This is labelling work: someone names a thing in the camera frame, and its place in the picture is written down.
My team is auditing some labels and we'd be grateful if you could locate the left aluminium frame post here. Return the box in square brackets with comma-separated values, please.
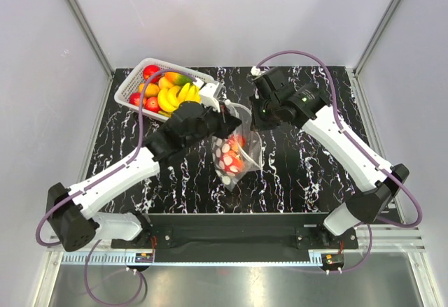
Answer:
[65, 0, 115, 77]

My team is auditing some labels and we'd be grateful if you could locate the green orange mango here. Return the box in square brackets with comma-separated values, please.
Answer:
[164, 71, 193, 86]

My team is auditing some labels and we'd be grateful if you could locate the red apple back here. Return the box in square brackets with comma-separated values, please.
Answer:
[142, 64, 161, 83]

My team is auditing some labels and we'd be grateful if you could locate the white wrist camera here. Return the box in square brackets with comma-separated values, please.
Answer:
[199, 82, 223, 112]
[250, 66, 267, 80]

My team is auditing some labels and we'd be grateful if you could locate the right connector board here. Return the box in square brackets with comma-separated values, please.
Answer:
[324, 252, 344, 265]

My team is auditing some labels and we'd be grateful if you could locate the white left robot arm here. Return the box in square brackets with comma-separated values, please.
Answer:
[42, 101, 242, 252]

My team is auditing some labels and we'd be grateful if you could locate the white plastic fruit basket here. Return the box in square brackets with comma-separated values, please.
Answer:
[114, 58, 217, 113]

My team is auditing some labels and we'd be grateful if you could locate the aluminium front rail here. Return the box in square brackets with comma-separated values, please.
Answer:
[55, 224, 425, 267]

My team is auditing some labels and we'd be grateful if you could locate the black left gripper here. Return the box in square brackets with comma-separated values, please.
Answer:
[184, 100, 242, 149]

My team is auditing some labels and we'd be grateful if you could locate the small red apple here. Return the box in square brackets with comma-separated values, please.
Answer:
[129, 92, 147, 107]
[144, 97, 161, 113]

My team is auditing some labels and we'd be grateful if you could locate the small red apple front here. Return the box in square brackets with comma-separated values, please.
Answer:
[129, 92, 147, 107]

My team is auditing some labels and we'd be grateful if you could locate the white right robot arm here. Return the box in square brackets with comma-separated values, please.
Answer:
[250, 67, 410, 249]

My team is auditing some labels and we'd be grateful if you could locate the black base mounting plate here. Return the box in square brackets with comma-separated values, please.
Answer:
[111, 213, 358, 263]

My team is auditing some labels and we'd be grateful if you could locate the connector board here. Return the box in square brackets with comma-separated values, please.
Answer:
[324, 252, 344, 265]
[134, 252, 154, 264]

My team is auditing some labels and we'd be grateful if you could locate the right aluminium frame post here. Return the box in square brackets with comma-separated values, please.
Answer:
[353, 0, 403, 76]

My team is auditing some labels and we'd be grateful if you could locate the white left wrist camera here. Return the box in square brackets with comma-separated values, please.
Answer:
[199, 82, 223, 112]

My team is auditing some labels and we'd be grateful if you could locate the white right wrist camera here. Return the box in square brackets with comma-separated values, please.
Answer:
[250, 66, 267, 80]

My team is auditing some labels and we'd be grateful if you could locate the clear dotted zip top bag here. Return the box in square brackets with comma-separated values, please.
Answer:
[211, 100, 263, 191]

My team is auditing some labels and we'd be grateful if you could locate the left connector board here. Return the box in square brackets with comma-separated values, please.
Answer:
[134, 252, 154, 264]

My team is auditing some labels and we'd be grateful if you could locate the small red apple middle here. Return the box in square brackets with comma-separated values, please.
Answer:
[144, 97, 161, 113]

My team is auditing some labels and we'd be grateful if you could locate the yellow banana bunch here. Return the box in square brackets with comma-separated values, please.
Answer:
[157, 83, 201, 117]

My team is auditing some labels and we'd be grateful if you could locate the aluminium frame post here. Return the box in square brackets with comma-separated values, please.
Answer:
[65, 0, 115, 77]
[353, 0, 403, 76]

